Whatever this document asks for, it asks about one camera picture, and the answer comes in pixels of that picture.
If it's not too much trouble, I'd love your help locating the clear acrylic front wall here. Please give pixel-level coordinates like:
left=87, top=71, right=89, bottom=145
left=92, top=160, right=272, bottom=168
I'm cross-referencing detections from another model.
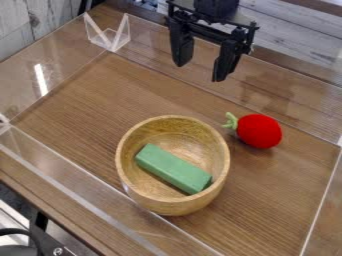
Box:
left=0, top=117, right=223, bottom=256

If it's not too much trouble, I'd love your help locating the green rectangular block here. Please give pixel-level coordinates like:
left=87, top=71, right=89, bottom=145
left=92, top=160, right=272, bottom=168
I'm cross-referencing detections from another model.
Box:
left=135, top=144, right=212, bottom=195

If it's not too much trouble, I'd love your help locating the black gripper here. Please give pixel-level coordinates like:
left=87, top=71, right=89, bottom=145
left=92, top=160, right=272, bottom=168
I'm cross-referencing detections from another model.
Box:
left=167, top=0, right=259, bottom=82

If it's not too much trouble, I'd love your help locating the brown wooden bowl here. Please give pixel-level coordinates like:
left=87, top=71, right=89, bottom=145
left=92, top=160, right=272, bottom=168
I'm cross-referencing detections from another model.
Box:
left=115, top=115, right=229, bottom=216

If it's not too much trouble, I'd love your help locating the black table clamp bracket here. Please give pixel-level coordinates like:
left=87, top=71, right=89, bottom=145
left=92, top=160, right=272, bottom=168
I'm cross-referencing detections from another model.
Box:
left=0, top=209, right=78, bottom=256

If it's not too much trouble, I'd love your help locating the red plush strawberry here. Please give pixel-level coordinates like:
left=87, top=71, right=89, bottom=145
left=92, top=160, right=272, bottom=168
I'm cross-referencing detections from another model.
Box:
left=223, top=112, right=282, bottom=149

